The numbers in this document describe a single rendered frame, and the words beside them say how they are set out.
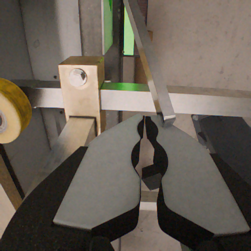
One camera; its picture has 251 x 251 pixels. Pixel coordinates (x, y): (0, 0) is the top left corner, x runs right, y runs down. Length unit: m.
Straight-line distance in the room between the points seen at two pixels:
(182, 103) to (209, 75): 0.95
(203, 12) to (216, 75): 0.36
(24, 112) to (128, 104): 0.13
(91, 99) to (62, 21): 0.28
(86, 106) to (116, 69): 0.16
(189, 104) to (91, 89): 0.13
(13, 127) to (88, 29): 0.23
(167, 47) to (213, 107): 0.85
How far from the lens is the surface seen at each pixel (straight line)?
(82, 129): 0.24
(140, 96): 0.25
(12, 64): 0.48
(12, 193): 0.40
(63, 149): 0.22
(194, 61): 1.16
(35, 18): 0.52
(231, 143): 1.07
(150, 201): 0.43
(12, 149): 0.49
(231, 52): 1.22
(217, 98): 0.28
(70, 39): 0.49
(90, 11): 0.39
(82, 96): 0.25
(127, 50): 0.39
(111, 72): 0.40
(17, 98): 0.25
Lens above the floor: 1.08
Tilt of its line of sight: 57 degrees down
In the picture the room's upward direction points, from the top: 174 degrees counter-clockwise
